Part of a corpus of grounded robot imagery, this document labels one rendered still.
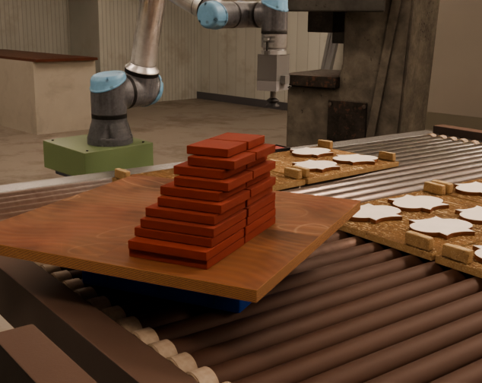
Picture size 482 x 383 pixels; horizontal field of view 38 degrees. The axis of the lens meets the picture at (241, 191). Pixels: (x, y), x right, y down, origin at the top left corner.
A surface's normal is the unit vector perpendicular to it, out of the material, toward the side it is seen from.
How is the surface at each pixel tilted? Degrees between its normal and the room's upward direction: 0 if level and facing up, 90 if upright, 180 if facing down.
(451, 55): 90
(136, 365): 0
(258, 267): 0
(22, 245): 0
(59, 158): 90
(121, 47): 90
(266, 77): 90
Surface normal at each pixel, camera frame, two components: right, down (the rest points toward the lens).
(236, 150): 0.92, 0.11
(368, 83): -0.56, 0.19
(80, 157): -0.73, 0.15
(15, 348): 0.01, -0.97
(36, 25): 0.69, 0.18
